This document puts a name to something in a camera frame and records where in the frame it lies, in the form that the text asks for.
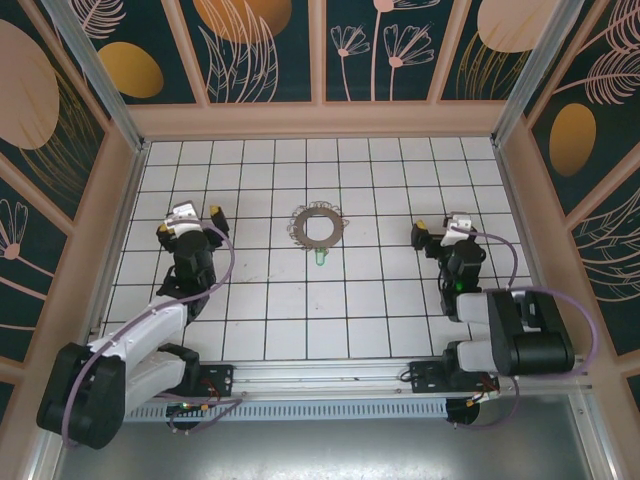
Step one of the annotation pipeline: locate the large grey metal keyring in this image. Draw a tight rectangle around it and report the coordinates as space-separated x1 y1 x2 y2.
287 199 352 250

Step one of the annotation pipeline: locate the grey metal sheet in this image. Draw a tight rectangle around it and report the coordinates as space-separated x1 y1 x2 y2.
29 394 614 480

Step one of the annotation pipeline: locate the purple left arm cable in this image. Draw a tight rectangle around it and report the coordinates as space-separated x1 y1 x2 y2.
62 222 244 449

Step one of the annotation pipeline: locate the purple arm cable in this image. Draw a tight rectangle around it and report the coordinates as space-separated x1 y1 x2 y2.
452 229 601 431
62 222 244 449

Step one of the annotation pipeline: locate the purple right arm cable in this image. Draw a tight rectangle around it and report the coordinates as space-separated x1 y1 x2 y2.
452 229 601 431

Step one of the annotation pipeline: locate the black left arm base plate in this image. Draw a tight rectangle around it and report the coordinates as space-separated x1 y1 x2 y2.
195 364 236 399

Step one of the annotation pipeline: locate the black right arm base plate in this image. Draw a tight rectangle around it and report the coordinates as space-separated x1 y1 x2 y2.
408 359 501 394

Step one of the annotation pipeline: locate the aluminium mounting rail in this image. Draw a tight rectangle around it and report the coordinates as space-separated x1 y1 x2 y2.
49 362 594 399

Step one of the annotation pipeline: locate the aluminium frame post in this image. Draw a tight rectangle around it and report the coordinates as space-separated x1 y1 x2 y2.
489 0 599 147
40 0 151 154

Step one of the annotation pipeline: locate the grey slotted cable duct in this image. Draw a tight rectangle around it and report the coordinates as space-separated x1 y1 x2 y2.
124 398 450 422

